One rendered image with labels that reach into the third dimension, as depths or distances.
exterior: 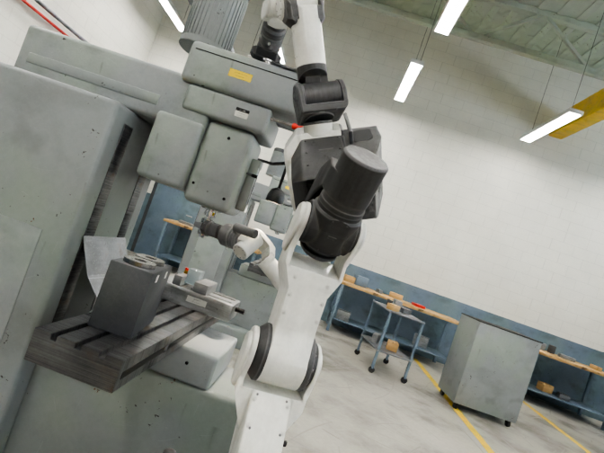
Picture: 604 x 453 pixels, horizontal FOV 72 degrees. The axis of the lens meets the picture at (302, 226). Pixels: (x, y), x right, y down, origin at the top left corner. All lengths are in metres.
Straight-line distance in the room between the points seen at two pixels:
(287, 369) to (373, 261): 7.18
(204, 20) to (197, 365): 1.28
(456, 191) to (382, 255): 1.87
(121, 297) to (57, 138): 0.71
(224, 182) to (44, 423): 1.07
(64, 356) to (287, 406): 0.54
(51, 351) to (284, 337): 0.55
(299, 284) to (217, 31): 1.11
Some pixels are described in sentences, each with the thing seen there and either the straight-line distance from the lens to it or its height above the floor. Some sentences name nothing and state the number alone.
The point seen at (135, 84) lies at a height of 1.66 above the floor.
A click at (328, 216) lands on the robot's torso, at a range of 0.97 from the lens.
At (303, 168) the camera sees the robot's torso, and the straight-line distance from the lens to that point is 1.15.
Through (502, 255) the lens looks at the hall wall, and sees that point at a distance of 8.79.
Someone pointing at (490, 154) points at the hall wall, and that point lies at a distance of 8.91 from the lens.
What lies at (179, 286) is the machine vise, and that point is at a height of 0.98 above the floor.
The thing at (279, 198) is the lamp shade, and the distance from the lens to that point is 1.63.
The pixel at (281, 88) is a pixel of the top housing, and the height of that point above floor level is 1.81.
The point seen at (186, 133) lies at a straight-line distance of 1.65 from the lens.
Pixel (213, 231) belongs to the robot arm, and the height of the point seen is 1.23.
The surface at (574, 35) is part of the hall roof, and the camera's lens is 9.23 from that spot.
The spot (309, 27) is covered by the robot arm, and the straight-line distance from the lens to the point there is 1.32.
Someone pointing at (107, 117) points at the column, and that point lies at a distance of 1.65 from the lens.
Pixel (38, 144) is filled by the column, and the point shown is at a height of 1.32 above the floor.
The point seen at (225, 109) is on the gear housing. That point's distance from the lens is 1.63.
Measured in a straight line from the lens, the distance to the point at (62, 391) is 1.81.
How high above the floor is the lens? 1.31
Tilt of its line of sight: 2 degrees up
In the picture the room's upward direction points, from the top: 19 degrees clockwise
